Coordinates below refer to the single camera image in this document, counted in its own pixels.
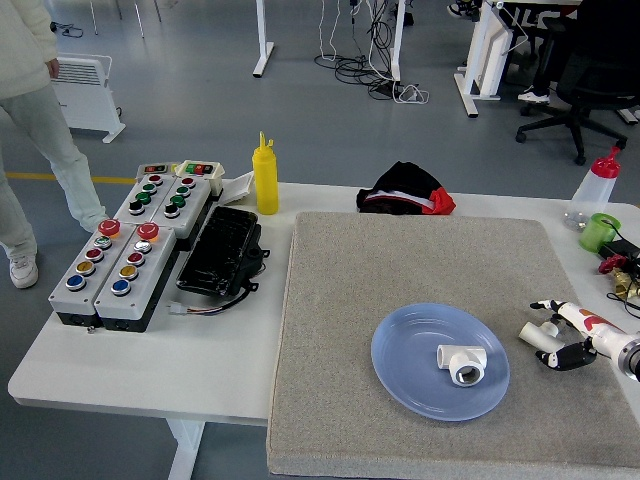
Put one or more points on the white table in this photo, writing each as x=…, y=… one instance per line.
x=150, y=370

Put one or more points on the black red cloth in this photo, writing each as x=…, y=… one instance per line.
x=400, y=192

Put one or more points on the blue plastic plate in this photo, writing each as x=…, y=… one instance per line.
x=410, y=365

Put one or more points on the white desk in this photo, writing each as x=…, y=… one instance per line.
x=487, y=60

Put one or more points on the grey-brown mat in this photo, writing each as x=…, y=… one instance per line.
x=400, y=260

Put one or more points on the grey five-button control box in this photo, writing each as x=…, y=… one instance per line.
x=112, y=305
x=65, y=300

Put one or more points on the seated person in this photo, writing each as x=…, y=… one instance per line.
x=610, y=30

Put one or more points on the white panel heater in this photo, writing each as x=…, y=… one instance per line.
x=90, y=100

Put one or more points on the white plastic cover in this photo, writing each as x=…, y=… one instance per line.
x=239, y=187

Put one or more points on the small white pipe tee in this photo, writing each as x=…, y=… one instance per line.
x=531, y=334

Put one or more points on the grey four-button control box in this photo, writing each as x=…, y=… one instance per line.
x=177, y=201
x=142, y=198

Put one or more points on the yellow squeeze bottle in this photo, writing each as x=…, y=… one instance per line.
x=265, y=185

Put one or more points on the clear red-capped squeeze bottle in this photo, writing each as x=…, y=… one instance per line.
x=592, y=195

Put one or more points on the large white pipe tee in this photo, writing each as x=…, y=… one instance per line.
x=462, y=362

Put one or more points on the green plastic cup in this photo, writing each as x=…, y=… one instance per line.
x=595, y=235

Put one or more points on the white red-green switch box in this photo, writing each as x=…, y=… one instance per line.
x=200, y=169

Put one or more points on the small grey switch box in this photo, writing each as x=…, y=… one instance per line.
x=155, y=169

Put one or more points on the black office chair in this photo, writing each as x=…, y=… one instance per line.
x=580, y=85

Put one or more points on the white desk leg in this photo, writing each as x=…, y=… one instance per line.
x=262, y=50
x=396, y=45

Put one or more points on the black plastic housing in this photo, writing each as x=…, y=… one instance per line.
x=215, y=250

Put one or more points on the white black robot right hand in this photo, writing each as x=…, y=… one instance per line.
x=585, y=320

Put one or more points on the black box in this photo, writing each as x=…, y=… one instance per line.
x=622, y=246

